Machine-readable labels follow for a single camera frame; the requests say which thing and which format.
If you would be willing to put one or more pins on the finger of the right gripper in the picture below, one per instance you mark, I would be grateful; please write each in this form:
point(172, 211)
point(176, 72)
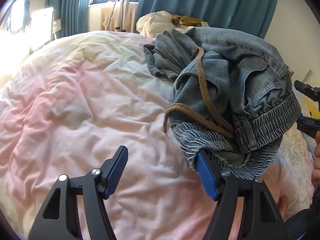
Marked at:
point(308, 126)
point(312, 93)

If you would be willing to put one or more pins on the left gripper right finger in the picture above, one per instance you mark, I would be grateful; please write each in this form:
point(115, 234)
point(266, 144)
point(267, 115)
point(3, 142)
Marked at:
point(251, 200)

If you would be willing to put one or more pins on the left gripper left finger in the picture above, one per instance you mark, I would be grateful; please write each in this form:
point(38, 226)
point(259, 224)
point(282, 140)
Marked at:
point(59, 216)

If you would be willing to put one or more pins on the blue denim jeans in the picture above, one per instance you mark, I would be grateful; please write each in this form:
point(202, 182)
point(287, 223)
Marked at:
point(232, 96)

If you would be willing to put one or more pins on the person right hand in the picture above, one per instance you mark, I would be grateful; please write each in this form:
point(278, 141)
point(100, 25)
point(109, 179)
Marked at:
point(315, 177)

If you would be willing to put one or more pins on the pastel pink duvet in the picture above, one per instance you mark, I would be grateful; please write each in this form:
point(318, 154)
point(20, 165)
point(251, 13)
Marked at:
point(68, 108)

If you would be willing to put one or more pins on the teal curtain right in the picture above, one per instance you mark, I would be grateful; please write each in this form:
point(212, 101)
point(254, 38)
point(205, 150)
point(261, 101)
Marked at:
point(250, 16)

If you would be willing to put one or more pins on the teal curtain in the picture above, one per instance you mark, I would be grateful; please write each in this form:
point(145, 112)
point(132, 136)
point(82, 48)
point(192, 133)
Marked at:
point(250, 16)
point(72, 14)

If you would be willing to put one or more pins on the mustard yellow garment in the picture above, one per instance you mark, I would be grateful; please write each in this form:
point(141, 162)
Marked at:
point(186, 21)

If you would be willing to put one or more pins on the white chair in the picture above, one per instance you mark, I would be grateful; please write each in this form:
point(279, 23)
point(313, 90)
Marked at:
point(41, 28)

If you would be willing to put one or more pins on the cream puffer jacket pile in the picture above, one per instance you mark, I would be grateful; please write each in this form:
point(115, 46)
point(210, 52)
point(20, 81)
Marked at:
point(156, 23)

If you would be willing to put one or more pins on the beige hanging sweater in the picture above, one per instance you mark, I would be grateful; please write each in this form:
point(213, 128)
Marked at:
point(129, 15)

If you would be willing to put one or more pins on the round vanity mirror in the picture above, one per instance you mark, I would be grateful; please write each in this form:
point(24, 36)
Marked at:
point(19, 16)

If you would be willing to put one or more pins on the teal curtain left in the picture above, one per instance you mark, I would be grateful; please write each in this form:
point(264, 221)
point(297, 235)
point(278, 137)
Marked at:
point(72, 14)

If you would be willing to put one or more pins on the silver tripod stand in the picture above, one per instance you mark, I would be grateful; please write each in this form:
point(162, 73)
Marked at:
point(122, 5)

